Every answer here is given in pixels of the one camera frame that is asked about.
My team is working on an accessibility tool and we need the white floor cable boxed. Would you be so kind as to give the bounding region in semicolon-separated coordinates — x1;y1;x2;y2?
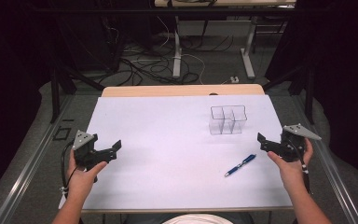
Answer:
155;15;207;86

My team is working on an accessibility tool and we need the white table mat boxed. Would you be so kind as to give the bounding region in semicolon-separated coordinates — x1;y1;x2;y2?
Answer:
81;94;294;211

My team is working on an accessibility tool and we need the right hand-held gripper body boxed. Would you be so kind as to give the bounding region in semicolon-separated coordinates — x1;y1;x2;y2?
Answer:
279;123;323;163

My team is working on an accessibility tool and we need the person's right hand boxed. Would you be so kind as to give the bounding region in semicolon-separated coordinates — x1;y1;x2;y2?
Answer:
267;137;314;195

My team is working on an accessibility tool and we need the tangle of black floor cables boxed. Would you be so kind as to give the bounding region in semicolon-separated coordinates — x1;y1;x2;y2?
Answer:
99;18;235;87

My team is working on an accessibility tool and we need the clear acrylic pen holder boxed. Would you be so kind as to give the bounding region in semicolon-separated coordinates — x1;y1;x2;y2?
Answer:
208;105;248;136

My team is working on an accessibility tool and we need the white desk with metal legs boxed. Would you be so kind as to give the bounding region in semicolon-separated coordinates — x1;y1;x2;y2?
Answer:
154;0;296;80

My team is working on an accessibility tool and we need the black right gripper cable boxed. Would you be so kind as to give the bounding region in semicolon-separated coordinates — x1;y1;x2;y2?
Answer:
288;139;312;195

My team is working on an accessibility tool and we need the black curtain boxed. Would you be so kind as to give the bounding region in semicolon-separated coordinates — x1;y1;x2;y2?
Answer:
265;0;358;185
0;0;57;206

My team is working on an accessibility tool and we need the person's left hand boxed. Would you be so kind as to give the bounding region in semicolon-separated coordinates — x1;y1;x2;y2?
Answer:
66;148;108;201

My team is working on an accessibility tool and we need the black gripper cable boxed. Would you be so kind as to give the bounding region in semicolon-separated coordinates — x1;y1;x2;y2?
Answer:
60;140;79;200
288;139;312;195

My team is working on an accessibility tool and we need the blue ballpoint pen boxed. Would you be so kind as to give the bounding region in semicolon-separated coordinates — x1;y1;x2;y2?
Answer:
224;153;257;178

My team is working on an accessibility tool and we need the aluminium floor rail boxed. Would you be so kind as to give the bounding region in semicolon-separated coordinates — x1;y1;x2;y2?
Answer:
0;92;76;224
292;92;358;224

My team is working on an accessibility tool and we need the black metal stand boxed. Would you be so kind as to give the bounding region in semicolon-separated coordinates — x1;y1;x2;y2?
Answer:
36;46;106;124
262;62;316;125

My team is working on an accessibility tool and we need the wooden table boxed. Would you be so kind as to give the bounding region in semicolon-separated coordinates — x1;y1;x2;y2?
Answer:
80;83;295;215

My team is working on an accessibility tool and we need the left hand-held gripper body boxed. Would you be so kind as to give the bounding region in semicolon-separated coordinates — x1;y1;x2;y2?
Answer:
72;130;110;171

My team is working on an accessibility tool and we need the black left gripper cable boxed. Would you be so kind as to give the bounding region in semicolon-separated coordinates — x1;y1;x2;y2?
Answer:
60;140;79;200

